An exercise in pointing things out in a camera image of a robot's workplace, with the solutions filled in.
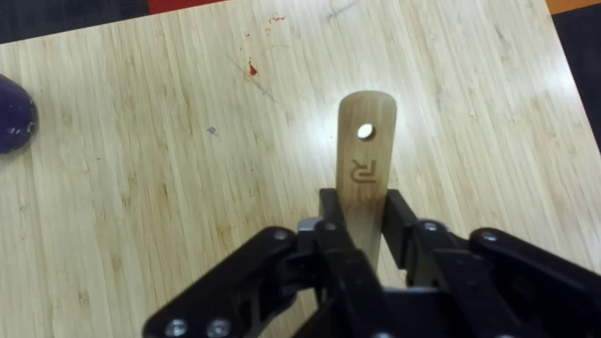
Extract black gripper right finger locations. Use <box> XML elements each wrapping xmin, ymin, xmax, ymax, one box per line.
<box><xmin>381</xmin><ymin>187</ymin><xmax>601</xmax><ymax>338</ymax></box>

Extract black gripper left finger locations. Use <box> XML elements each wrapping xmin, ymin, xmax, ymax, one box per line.
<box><xmin>141</xmin><ymin>187</ymin><xmax>402</xmax><ymax>338</ymax></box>

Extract dark blue water bottle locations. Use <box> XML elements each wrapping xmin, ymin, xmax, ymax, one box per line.
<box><xmin>0</xmin><ymin>74</ymin><xmax>39</xmax><ymax>157</ymax></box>

